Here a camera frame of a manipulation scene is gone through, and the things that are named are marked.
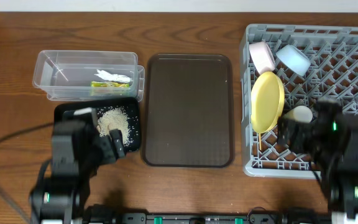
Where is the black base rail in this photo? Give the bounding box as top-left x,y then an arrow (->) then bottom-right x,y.
74,204 -> 332,224

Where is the green orange snack wrapper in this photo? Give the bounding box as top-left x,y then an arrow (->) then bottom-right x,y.
90,81 -> 131,88

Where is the light blue bowl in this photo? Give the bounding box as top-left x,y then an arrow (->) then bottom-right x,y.
276,45 -> 311,76

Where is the pink white bowl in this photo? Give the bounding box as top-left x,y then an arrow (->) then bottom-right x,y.
249,42 -> 275,75

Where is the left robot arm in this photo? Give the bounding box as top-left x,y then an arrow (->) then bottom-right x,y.
30,120 -> 126,223

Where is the spilled rice pile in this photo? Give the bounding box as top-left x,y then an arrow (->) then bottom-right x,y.
96,107 -> 139,147

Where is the grey dishwasher rack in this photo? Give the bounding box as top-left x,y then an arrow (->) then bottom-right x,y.
239,24 -> 358,179

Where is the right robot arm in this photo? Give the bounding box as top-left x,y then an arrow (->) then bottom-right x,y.
277,100 -> 358,223

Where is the clear plastic bin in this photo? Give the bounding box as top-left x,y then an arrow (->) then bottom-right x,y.
47,65 -> 145,101
32,50 -> 138,93

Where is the black waste tray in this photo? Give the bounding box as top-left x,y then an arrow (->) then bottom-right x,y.
54,98 -> 141,152

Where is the yellow plate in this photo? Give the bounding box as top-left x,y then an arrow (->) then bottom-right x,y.
250,72 -> 285,133

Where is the dark brown serving tray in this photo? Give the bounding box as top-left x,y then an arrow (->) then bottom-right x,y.
142,54 -> 235,168

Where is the lower clear plastic bin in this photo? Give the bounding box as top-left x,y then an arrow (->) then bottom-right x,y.
47,65 -> 145,101

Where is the upper clear plastic bin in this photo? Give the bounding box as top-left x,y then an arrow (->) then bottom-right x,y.
32,50 -> 138,93

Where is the wooden chopstick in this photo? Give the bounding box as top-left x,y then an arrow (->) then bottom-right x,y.
258,133 -> 262,152

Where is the white tissue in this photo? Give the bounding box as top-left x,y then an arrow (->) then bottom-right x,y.
95,70 -> 132,83

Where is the white green cup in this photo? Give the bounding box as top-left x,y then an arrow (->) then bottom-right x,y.
283,106 -> 313,123

